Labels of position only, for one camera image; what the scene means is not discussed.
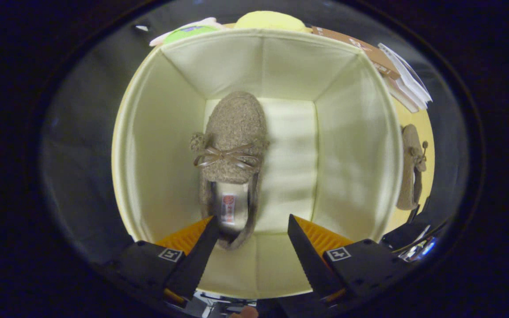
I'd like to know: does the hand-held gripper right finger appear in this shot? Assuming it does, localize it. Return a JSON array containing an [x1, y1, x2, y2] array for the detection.
[[287, 215, 409, 298]]

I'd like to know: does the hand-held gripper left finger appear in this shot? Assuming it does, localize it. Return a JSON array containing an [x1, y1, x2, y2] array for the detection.
[[104, 216, 220, 305]]

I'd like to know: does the brown storage box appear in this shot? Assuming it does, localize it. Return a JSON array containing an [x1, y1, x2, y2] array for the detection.
[[112, 29, 404, 300]]

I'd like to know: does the brown fuzzy slipper shoe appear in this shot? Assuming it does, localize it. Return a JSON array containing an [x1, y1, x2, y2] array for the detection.
[[190, 91, 270, 251], [396, 124, 429, 211]]

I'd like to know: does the pale grey book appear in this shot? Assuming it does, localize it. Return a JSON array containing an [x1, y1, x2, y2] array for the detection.
[[387, 79, 427, 114]]

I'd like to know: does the white book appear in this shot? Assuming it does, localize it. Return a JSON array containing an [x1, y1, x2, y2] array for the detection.
[[377, 42, 433, 106]]

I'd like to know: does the brown book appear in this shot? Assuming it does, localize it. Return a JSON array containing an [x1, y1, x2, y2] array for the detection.
[[311, 26, 402, 81]]

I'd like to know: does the green and cream soft item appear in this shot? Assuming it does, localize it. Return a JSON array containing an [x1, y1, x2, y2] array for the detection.
[[149, 17, 220, 47]]

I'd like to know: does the yellow plush toy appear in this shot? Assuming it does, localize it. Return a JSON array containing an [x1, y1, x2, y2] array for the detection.
[[235, 11, 307, 32]]

